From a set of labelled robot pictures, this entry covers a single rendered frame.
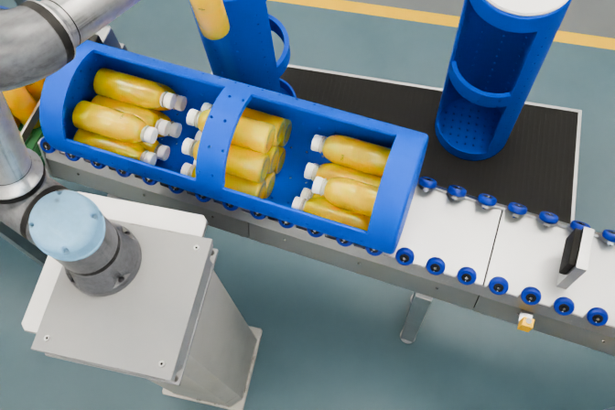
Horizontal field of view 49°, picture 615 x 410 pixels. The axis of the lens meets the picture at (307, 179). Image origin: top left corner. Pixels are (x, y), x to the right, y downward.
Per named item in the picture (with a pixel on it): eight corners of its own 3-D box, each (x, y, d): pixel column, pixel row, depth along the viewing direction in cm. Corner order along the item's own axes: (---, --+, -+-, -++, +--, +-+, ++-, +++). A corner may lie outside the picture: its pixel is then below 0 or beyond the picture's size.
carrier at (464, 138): (440, 91, 274) (429, 154, 263) (479, -71, 194) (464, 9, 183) (512, 103, 270) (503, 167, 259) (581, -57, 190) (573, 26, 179)
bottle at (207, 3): (204, 15, 164) (186, -38, 147) (232, 17, 163) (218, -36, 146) (198, 39, 161) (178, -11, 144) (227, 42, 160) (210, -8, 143)
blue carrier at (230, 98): (389, 274, 161) (400, 221, 136) (64, 170, 177) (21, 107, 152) (420, 174, 173) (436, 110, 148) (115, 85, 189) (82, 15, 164)
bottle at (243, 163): (257, 188, 156) (183, 167, 159) (268, 175, 162) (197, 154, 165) (261, 162, 152) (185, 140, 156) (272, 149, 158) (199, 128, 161)
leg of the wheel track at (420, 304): (413, 346, 248) (433, 304, 191) (397, 340, 249) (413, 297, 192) (417, 330, 250) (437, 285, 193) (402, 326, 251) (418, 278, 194)
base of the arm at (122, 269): (136, 296, 134) (122, 282, 125) (62, 296, 135) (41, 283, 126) (145, 224, 141) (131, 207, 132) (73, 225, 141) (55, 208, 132)
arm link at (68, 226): (91, 286, 125) (62, 264, 113) (37, 250, 129) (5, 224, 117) (132, 234, 129) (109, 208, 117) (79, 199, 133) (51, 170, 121)
